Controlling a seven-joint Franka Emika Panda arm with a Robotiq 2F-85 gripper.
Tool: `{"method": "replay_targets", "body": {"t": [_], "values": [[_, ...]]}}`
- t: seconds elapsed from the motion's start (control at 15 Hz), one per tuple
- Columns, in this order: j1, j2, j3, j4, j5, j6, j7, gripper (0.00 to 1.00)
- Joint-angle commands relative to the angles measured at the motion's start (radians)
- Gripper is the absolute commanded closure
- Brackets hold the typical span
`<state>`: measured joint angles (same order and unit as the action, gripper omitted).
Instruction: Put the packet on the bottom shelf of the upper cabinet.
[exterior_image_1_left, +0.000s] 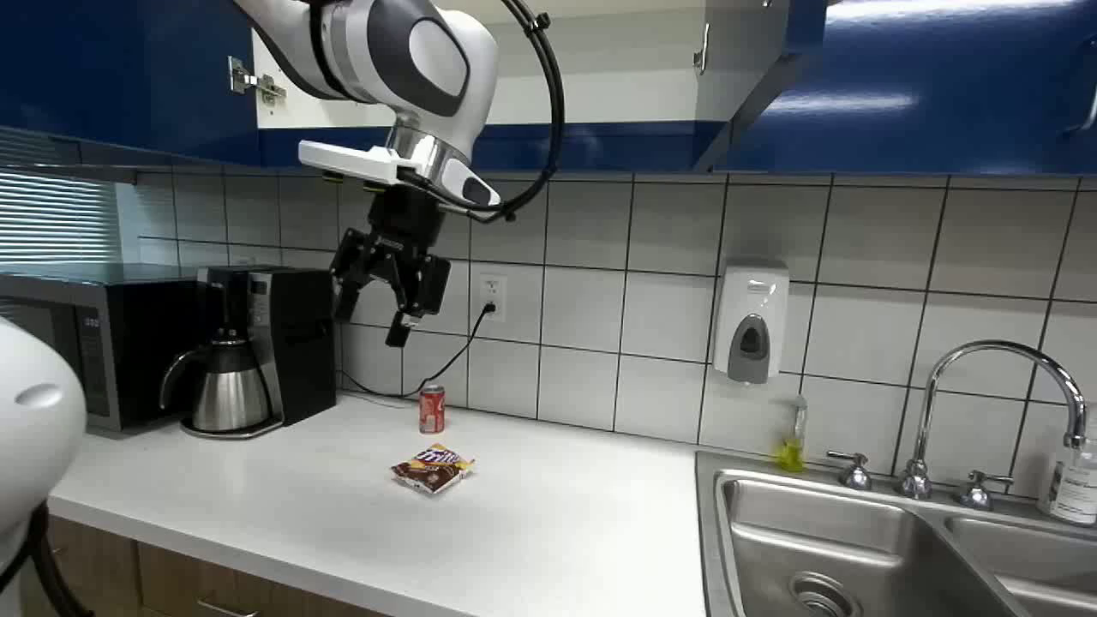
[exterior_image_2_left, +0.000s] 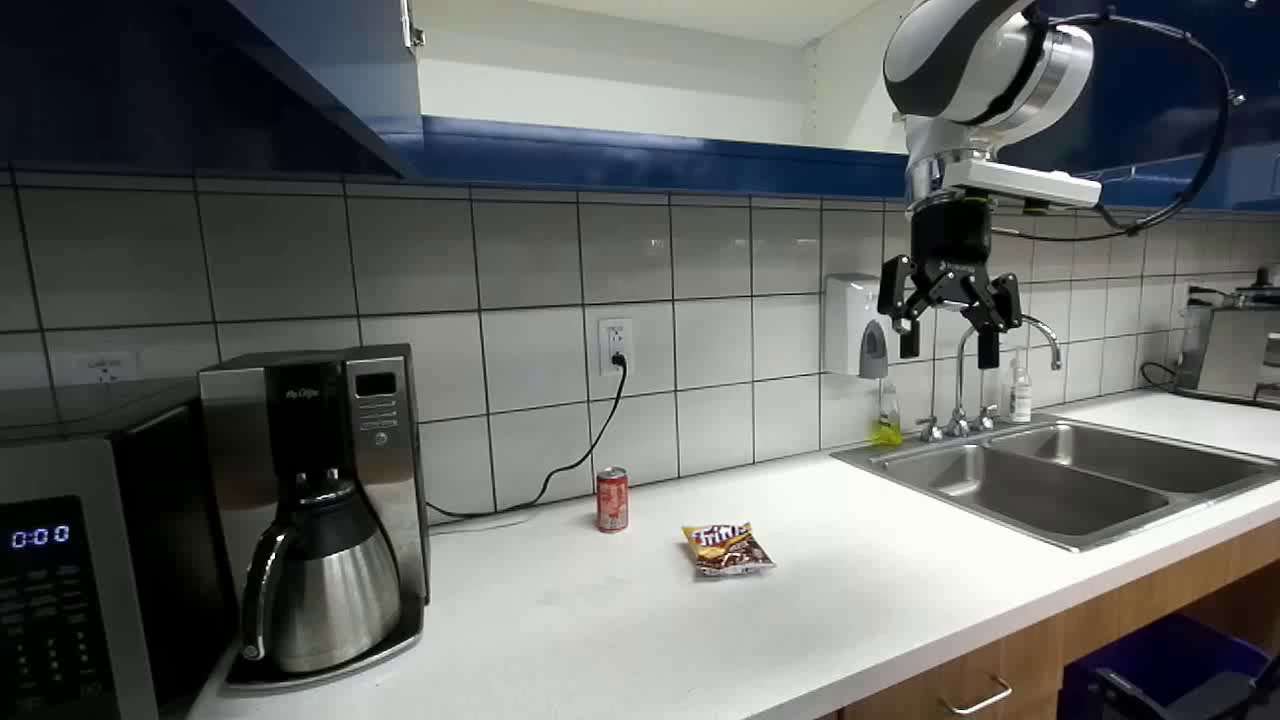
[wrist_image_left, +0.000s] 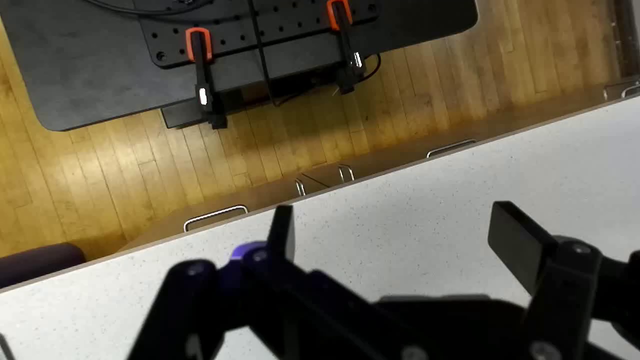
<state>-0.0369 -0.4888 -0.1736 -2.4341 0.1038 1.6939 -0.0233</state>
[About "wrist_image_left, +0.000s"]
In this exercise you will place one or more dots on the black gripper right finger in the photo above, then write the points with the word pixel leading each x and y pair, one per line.
pixel 571 284

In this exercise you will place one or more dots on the right orange black clamp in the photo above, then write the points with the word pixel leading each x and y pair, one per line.
pixel 350 68

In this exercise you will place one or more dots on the black floor mat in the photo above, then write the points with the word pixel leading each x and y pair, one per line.
pixel 86 61

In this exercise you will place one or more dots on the silver drawer handle left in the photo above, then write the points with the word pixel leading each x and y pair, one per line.
pixel 215 214

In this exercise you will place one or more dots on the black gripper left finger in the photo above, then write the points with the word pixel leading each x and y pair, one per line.
pixel 295 315

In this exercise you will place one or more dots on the orange black clamp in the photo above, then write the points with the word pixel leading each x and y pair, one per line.
pixel 350 68
pixel 201 52

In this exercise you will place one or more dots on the silver drawer handle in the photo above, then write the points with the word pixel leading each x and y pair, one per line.
pixel 215 214
pixel 449 148

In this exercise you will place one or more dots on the silver drawer handle right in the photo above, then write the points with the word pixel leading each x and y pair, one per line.
pixel 449 148

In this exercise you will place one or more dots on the left orange black clamp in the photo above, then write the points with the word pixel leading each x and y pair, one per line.
pixel 201 52

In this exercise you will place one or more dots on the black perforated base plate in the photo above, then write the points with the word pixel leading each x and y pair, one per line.
pixel 241 25

